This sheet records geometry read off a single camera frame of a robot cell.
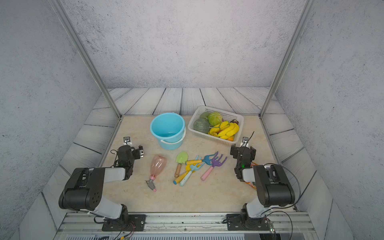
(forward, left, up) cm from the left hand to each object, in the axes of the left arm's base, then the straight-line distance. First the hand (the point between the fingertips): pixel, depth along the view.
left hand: (134, 146), depth 94 cm
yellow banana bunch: (+8, -57, +4) cm, 58 cm away
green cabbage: (+17, -51, +6) cm, 54 cm away
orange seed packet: (-28, -60, +17) cm, 68 cm away
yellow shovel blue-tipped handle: (-10, -33, -6) cm, 35 cm away
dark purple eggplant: (+19, -66, 0) cm, 69 cm away
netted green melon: (+13, -42, +4) cm, 45 cm away
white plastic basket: (+9, -40, -1) cm, 41 cm away
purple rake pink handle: (-9, -50, -7) cm, 51 cm away
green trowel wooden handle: (-5, -29, -6) cm, 30 cm away
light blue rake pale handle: (-12, -36, -6) cm, 39 cm away
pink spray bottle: (-14, -16, -1) cm, 21 cm away
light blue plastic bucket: (+10, -22, +5) cm, 25 cm away
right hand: (-2, -68, +2) cm, 68 cm away
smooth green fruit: (+24, -45, +2) cm, 51 cm away
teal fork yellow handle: (-7, -45, -7) cm, 46 cm away
